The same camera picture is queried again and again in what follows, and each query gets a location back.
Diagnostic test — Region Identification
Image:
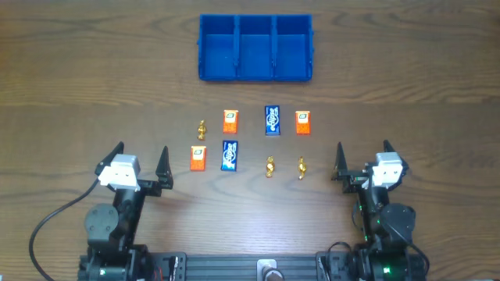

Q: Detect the blue candy pack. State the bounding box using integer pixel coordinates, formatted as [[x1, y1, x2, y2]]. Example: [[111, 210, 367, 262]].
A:
[[264, 105, 281, 137], [220, 140, 239, 173]]

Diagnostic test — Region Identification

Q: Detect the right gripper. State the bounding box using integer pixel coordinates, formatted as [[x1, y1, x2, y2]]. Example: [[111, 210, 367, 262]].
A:
[[330, 139, 410, 194]]

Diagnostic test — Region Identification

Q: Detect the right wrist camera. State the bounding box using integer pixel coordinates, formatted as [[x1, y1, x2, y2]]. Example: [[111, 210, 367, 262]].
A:
[[366, 151, 404, 190]]

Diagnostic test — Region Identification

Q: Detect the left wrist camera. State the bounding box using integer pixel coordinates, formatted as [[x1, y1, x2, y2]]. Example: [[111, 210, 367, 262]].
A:
[[97, 153, 141, 192]]

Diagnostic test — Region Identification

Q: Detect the orange candy box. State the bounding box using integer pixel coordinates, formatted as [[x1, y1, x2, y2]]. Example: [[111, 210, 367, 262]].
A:
[[189, 145, 207, 172], [295, 110, 312, 136], [223, 109, 239, 134]]

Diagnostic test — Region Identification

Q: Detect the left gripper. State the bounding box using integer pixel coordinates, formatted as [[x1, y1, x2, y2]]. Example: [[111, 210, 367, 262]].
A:
[[95, 140, 174, 197]]

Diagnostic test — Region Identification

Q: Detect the blue tray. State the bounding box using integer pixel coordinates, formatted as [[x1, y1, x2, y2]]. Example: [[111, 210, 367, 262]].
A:
[[197, 13, 315, 83]]

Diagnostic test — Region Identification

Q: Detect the black cable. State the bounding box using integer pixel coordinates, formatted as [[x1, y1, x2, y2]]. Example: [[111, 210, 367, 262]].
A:
[[28, 178, 101, 281], [380, 216, 430, 280]]

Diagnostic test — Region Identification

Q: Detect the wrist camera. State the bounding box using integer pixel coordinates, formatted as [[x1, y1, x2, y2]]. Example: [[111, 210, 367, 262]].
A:
[[97, 153, 141, 192], [366, 151, 404, 190]]

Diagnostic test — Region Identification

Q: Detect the mounting rail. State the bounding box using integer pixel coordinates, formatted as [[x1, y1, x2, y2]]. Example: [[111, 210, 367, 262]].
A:
[[77, 251, 427, 281]]

